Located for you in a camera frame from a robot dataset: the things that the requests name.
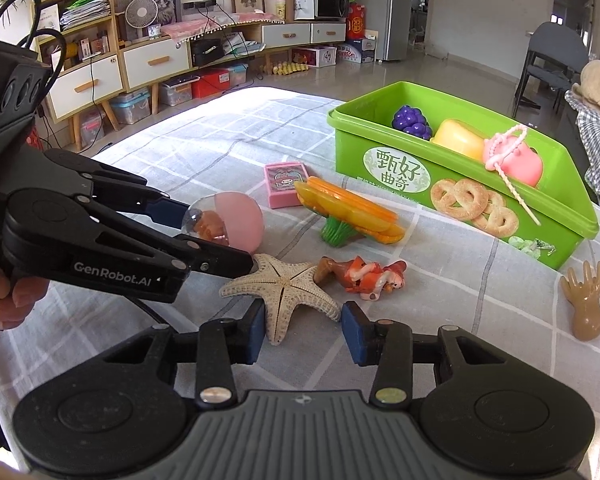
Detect purple toy grapes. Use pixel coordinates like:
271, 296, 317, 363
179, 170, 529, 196
391, 104, 434, 141

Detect dark dining chair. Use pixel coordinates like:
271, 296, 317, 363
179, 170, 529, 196
512, 20, 594, 111

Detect yellow plastic toy bowl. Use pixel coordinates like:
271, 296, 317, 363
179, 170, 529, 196
429, 118, 487, 162

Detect pink pig toy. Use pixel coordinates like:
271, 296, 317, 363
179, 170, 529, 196
482, 126, 545, 226

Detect silver refrigerator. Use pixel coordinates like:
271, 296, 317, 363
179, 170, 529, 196
347, 0, 414, 61

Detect pink card toy box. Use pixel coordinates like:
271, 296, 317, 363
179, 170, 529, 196
263, 161, 312, 210

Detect beige starfish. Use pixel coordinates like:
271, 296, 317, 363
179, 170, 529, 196
218, 253, 342, 346

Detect white desk fan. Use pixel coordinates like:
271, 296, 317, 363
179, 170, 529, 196
124, 0, 154, 41

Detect black microwave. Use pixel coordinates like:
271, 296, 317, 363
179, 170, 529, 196
313, 0, 351, 21

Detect orange yellow flower toy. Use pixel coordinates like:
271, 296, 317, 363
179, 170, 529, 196
293, 176, 406, 249

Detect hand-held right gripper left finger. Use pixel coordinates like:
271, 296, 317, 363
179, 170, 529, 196
102, 301, 267, 407

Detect small clear storage bin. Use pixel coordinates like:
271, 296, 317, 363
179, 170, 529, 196
227, 62, 251, 89

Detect green plastic box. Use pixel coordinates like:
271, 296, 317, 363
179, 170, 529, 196
327, 81, 600, 271

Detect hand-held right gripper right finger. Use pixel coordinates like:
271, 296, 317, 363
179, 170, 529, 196
341, 301, 506, 407

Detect stack of papers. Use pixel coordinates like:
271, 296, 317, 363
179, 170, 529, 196
59, 0, 112, 31

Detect brown rubber hand toy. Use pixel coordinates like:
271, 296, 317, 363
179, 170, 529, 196
559, 260, 600, 342

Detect tall clear storage bin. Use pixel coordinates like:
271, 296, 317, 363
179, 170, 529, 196
77, 107, 106, 146

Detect person's left hand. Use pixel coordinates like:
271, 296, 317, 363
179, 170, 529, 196
0, 248, 51, 331

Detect orange fox figurine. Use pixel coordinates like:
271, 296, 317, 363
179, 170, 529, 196
313, 255, 408, 301

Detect black box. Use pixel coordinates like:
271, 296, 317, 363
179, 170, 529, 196
189, 37, 226, 67

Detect white red cardboard box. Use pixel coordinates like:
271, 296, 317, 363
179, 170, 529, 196
290, 44, 337, 69

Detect black cable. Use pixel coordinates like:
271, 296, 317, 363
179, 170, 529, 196
0, 0, 67, 86

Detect red gift box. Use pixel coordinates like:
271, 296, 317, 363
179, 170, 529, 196
346, 2, 369, 41

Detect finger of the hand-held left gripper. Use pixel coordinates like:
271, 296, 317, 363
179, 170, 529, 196
92, 210, 257, 280
45, 149, 191, 226

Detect dark framed picture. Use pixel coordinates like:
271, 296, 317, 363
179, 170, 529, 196
142, 0, 182, 26

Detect blue white carton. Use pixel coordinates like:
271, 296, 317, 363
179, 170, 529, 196
352, 34, 379, 64

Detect white wooden tv cabinet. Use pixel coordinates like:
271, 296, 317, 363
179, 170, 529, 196
120, 19, 349, 117

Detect wooden shelf cabinet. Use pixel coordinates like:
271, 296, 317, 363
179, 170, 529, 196
30, 0, 129, 151

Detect pink table runner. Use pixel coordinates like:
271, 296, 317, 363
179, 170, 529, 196
164, 12, 286, 39

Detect grey checked tablecloth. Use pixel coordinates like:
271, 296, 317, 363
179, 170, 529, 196
0, 85, 600, 480

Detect pink clear capsule toy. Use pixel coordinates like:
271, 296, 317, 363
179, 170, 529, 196
181, 191, 265, 256

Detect red storage box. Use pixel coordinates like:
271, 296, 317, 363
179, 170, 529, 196
189, 68, 231, 99

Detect row of yellow toy ducks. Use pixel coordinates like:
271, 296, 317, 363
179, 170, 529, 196
269, 59, 311, 77

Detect blue lid storage bin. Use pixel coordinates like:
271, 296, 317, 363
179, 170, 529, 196
108, 87, 154, 126

